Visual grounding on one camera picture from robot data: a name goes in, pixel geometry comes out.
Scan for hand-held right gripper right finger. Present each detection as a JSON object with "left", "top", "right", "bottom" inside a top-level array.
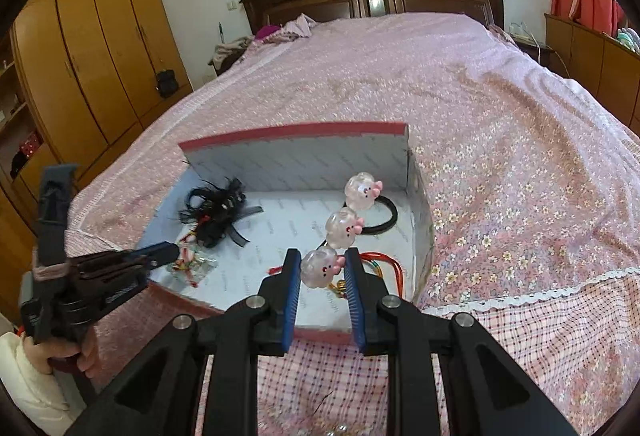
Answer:
[{"left": 344, "top": 247, "right": 581, "bottom": 436}]

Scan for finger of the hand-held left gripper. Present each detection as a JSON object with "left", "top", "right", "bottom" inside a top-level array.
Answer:
[
  {"left": 80, "top": 263, "right": 153, "bottom": 324},
  {"left": 70, "top": 240, "right": 180, "bottom": 282}
]

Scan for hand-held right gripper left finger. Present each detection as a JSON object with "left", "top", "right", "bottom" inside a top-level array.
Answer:
[{"left": 65, "top": 247, "right": 303, "bottom": 436}]

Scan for pig charm hair tie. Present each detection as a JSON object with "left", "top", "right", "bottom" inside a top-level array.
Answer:
[
  {"left": 344, "top": 171, "right": 385, "bottom": 211},
  {"left": 324, "top": 210, "right": 365, "bottom": 250},
  {"left": 300, "top": 248, "right": 347, "bottom": 290}
]

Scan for red beaded string bracelet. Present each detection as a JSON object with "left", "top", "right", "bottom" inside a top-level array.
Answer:
[{"left": 172, "top": 242, "right": 219, "bottom": 288}]

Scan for red cord with gold charm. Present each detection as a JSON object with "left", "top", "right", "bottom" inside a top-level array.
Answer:
[{"left": 270, "top": 250, "right": 415, "bottom": 303}]

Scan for black feather hair clip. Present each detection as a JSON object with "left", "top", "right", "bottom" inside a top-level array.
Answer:
[{"left": 179, "top": 176, "right": 264, "bottom": 250}]

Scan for thick black hair tie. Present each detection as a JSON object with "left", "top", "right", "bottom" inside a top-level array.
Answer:
[{"left": 365, "top": 193, "right": 400, "bottom": 238}]

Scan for pink cardboard box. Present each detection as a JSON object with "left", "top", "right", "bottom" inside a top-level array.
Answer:
[{"left": 135, "top": 121, "right": 435, "bottom": 345}]

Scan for person's left forearm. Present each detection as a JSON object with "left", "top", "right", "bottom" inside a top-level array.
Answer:
[{"left": 0, "top": 331, "right": 87, "bottom": 436}]

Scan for person's left hand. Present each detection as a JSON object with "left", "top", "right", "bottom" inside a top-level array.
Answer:
[{"left": 25, "top": 328, "right": 99, "bottom": 379}]

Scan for black bag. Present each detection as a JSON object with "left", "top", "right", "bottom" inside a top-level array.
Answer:
[{"left": 156, "top": 70, "right": 180, "bottom": 98}]

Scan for beige and dark clothes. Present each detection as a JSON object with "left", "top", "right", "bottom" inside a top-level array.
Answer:
[{"left": 209, "top": 35, "right": 256, "bottom": 73}]

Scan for yellow wooden wardrobe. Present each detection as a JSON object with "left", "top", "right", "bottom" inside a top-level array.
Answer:
[{"left": 0, "top": 0, "right": 194, "bottom": 297}]

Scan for pink garment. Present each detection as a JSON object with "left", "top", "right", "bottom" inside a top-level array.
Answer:
[{"left": 277, "top": 13, "right": 317, "bottom": 42}]

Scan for dark nightstand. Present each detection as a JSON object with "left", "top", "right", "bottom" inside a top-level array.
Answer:
[{"left": 510, "top": 37, "right": 554, "bottom": 68}]

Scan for wooden sideboard cabinet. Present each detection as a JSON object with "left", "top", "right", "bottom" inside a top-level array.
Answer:
[{"left": 544, "top": 13, "right": 640, "bottom": 138}]

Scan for pastel plush toy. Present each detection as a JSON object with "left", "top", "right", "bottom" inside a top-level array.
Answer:
[{"left": 616, "top": 27, "right": 640, "bottom": 53}]

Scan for white charger cable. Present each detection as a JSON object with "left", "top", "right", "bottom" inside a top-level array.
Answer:
[{"left": 509, "top": 20, "right": 551, "bottom": 62}]

